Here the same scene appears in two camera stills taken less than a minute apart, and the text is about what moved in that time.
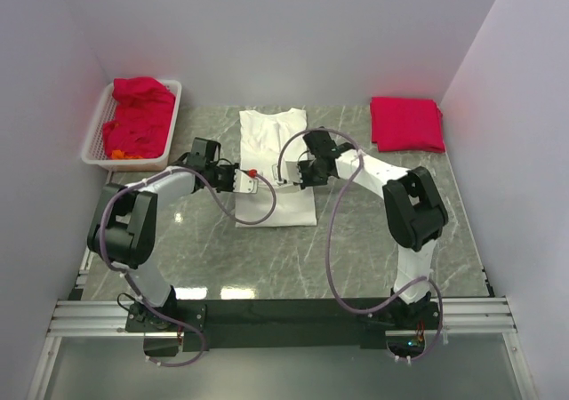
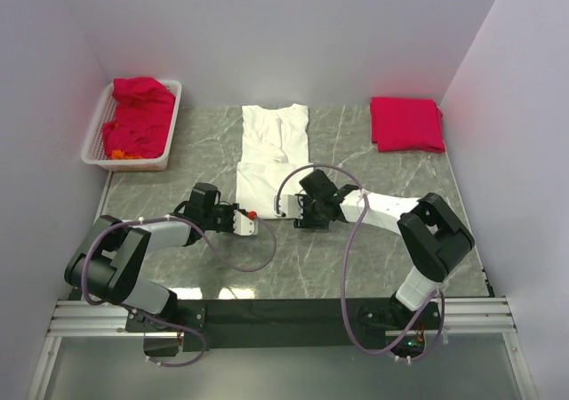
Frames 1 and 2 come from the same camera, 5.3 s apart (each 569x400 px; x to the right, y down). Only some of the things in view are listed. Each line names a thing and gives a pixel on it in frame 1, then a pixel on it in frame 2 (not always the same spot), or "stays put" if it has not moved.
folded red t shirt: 406,124 stays put
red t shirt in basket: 144,118 stays put
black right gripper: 306,182 -> 306,222
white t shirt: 268,138 stays put
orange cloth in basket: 120,155 stays put
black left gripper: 231,167 -> 230,208
